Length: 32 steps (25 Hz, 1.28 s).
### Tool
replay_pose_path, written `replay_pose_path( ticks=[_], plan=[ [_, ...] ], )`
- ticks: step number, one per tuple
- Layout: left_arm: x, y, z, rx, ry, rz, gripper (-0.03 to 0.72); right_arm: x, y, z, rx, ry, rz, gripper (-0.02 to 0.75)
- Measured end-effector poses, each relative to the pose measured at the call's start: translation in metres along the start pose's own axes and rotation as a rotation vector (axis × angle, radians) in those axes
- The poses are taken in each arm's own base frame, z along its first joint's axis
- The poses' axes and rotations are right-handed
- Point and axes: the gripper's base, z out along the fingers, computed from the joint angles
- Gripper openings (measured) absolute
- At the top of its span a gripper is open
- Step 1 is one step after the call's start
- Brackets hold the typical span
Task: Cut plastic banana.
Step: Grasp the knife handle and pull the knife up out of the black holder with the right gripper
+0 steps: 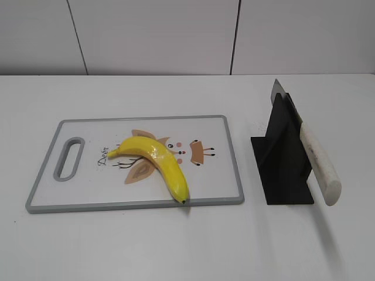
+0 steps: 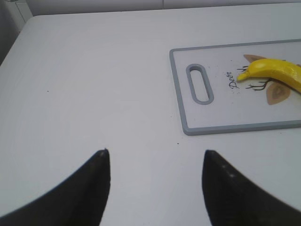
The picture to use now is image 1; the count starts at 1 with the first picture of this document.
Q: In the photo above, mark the white-handled kitchen knife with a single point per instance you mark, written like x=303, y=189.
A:
x=325, y=173

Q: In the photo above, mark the yellow plastic banana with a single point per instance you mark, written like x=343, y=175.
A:
x=161, y=158

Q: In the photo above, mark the white grey-rimmed cutting board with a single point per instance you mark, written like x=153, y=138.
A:
x=77, y=175

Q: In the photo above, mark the black knife stand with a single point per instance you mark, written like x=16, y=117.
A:
x=281, y=158

